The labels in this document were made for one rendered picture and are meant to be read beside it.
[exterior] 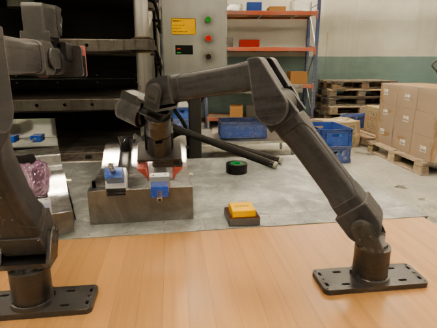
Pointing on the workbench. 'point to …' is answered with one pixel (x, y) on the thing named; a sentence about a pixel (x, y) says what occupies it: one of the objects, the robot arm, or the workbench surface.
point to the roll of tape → (236, 167)
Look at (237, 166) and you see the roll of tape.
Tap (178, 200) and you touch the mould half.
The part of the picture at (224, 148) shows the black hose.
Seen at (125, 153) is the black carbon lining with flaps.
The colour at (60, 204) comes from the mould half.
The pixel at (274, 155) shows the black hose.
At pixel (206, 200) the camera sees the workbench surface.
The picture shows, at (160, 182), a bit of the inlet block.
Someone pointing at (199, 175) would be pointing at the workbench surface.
